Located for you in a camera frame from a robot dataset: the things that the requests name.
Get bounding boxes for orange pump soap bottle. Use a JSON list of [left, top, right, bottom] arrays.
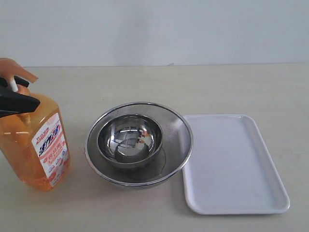
[[0, 58, 70, 191]]

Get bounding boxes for stainless steel mesh strainer bowl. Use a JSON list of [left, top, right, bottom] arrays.
[[84, 102, 193, 189]]

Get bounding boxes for small stainless steel bowl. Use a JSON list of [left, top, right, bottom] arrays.
[[97, 114, 163, 170]]

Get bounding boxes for white plastic tray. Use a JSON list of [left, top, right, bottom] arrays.
[[183, 114, 290, 215]]

